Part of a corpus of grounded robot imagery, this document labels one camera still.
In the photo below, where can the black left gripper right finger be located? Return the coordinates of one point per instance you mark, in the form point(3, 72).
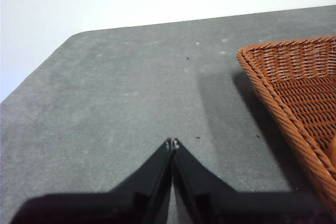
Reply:
point(223, 205)

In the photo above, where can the red apple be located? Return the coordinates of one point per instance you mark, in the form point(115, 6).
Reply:
point(334, 151)

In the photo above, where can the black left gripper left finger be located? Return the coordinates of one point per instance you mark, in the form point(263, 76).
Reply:
point(126, 205)

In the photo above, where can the brown wicker basket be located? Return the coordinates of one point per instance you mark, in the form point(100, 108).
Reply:
point(288, 77)

